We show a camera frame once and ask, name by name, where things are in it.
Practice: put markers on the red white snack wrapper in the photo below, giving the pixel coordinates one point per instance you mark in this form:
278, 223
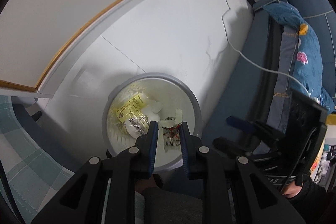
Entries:
170, 131

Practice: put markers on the yellow wrapper in bin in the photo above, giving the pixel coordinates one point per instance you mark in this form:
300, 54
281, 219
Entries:
130, 109

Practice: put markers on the teal checked tablecloth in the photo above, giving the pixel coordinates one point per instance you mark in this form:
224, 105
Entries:
33, 175

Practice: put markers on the person's right hand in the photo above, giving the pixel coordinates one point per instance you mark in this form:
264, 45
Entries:
291, 190

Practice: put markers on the white round trash bin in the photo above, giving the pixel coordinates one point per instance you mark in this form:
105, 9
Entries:
172, 93

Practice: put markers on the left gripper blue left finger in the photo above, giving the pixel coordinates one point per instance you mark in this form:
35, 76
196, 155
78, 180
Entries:
153, 138

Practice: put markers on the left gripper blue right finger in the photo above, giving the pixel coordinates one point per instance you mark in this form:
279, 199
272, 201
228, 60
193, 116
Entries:
184, 148

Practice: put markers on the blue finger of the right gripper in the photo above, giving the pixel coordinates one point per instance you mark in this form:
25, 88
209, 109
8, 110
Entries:
230, 148
245, 126

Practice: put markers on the blue floral pillow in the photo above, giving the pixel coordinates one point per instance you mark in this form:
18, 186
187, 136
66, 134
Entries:
308, 66

